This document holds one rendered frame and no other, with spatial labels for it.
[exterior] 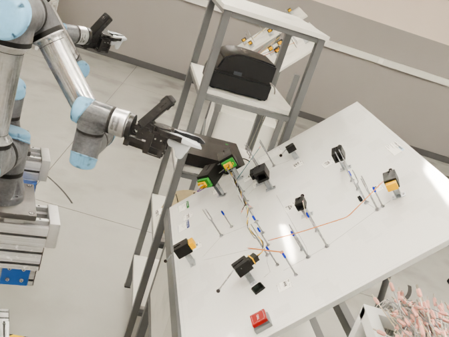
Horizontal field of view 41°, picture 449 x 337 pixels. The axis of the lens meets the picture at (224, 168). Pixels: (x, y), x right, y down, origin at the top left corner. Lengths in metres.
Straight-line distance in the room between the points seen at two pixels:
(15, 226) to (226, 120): 3.40
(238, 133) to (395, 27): 4.98
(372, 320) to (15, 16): 1.12
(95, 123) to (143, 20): 7.87
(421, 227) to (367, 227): 0.19
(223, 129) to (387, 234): 3.38
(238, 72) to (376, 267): 1.31
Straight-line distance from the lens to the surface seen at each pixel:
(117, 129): 1.62
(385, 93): 9.85
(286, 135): 2.89
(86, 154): 1.67
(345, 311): 2.33
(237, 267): 2.02
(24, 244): 2.03
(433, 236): 1.89
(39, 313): 3.48
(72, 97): 1.78
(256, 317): 1.88
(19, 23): 1.62
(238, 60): 2.83
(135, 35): 9.52
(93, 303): 3.64
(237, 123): 5.18
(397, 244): 1.91
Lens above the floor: 2.07
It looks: 19 degrees down
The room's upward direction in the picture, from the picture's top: 19 degrees clockwise
